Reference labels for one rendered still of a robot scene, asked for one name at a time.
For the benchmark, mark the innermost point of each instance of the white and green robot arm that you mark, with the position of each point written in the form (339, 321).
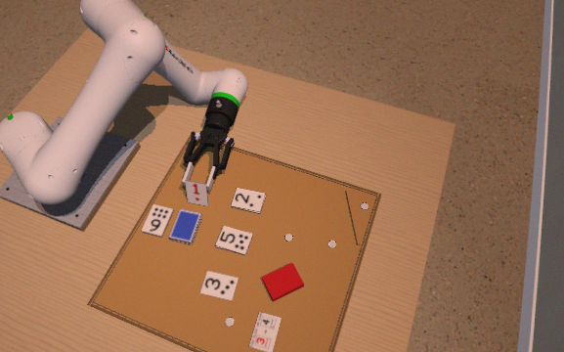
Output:
(134, 48)

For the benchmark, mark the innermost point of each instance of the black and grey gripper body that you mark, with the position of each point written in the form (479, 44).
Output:
(215, 123)

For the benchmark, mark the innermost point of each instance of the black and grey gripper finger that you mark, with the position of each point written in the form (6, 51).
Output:
(217, 166)
(189, 157)

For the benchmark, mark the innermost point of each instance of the white printed rules card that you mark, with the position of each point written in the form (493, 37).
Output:
(265, 332)

